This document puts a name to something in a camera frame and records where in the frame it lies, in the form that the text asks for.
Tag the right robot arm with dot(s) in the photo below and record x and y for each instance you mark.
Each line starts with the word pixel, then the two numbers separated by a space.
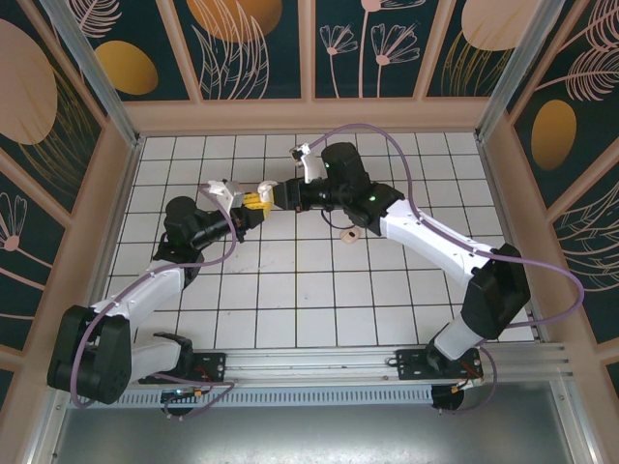
pixel 425 237

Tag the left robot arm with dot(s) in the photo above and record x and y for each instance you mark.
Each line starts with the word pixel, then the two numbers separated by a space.
pixel 145 290

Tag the small green circuit board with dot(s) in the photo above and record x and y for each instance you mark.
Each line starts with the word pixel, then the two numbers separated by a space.
pixel 181 394

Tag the grey metal sheet panel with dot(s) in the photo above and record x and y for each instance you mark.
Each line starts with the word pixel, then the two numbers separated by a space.
pixel 309 435

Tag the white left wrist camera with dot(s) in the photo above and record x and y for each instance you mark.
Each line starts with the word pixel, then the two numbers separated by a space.
pixel 229 192

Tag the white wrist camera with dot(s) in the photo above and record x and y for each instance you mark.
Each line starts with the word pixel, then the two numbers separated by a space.
pixel 229 192
pixel 309 166

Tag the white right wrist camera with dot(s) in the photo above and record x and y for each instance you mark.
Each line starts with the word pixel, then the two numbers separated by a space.
pixel 309 166

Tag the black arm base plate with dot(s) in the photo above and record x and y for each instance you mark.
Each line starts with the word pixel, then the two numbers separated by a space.
pixel 213 365
pixel 411 365

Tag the aluminium frame post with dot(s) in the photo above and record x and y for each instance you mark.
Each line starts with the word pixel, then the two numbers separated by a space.
pixel 104 82
pixel 510 72

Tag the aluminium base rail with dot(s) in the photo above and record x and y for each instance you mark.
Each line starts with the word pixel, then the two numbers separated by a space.
pixel 309 360

